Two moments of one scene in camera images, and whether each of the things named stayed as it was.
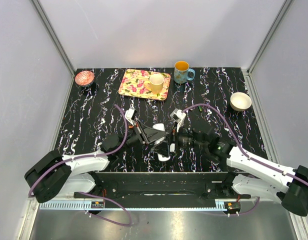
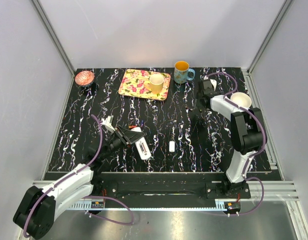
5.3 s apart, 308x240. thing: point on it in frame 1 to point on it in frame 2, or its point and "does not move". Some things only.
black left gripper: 147,135 to 128,137
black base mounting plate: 163,187 does not move
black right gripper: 173,137 to 203,108
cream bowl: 240,101 does not move
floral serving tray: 132,84 does not move
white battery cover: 172,147 does not move
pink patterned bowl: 84,78 does not move
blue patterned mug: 182,73 does not move
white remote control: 161,127 to 142,146
